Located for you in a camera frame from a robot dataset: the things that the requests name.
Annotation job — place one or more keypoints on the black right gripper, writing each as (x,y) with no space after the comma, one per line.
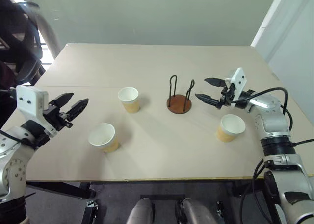
(227,96)

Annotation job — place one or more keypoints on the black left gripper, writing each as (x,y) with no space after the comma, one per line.
(54,116)

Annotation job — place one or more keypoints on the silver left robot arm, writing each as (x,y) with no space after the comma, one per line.
(14,165)

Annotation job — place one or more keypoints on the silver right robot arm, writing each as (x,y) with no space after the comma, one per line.
(282,155)

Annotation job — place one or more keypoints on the tan paper cup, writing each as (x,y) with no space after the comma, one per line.
(103,138)
(230,128)
(129,99)

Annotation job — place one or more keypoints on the black office chair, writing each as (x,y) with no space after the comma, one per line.
(22,50)

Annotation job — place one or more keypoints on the grey rounded robot leg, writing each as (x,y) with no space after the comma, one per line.
(196,212)
(140,212)

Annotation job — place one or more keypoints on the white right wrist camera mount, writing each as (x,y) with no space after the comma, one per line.
(238,80)

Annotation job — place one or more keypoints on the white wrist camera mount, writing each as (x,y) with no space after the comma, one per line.
(238,80)
(30,102)

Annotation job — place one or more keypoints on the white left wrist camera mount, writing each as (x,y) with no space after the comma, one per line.
(30,102)

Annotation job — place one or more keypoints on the black table frame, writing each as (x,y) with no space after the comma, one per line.
(73,192)

